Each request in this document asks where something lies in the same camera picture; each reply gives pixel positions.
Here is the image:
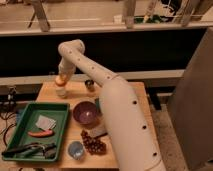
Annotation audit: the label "black handled tool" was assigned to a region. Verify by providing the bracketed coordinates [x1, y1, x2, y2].
[2, 143, 56, 159]

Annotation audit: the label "green plastic tray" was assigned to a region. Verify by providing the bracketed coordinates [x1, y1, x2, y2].
[2, 102, 70, 162]

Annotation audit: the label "grey cabinet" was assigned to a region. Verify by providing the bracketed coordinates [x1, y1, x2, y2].
[168, 27, 213, 171]

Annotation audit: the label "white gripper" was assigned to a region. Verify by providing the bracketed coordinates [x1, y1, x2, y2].
[58, 63, 76, 82]

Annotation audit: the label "small blue cup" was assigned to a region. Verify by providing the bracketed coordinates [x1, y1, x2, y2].
[68, 141, 84, 160]

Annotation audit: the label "small metal cup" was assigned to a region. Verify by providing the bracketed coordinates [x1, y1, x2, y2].
[85, 80, 95, 92]

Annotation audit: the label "yellow red apple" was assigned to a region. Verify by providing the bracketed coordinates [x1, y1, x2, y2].
[55, 75, 66, 86]

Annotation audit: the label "grey folded cloth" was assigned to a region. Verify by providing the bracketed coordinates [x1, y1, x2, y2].
[36, 115, 56, 130]

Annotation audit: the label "bunch of dark grapes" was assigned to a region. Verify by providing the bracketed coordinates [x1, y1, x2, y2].
[81, 130, 106, 155]

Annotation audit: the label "black cables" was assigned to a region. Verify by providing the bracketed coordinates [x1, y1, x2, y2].
[0, 85, 19, 148]

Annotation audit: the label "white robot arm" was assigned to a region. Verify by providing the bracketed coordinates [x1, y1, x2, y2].
[57, 39, 166, 171]

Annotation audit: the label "purple bowl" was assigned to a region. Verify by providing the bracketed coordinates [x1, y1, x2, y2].
[73, 101, 99, 125]

